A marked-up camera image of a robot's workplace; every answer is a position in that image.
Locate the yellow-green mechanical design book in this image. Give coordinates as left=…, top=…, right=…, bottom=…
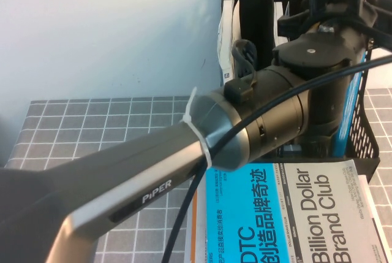
left=333, top=50, right=368, bottom=159

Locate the white zip tie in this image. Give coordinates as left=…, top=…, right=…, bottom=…
left=181, top=86, right=216, bottom=169

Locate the white-spine paperback book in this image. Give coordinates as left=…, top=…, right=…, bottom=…
left=216, top=0, right=242, bottom=80

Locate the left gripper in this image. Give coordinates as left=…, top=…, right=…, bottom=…
left=277, top=0, right=392, bottom=53

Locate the black three-slot book stand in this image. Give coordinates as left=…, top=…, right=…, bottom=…
left=220, top=0, right=381, bottom=184

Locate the long black cable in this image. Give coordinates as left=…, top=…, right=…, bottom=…
left=160, top=55, right=392, bottom=263

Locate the grey checked tablecloth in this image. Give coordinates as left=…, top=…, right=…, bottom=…
left=6, top=88, right=392, bottom=263

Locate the blue and grey book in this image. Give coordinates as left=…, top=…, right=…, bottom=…
left=204, top=158, right=384, bottom=263

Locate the dark-spine robotics book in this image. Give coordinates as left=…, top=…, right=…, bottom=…
left=273, top=1, right=291, bottom=46

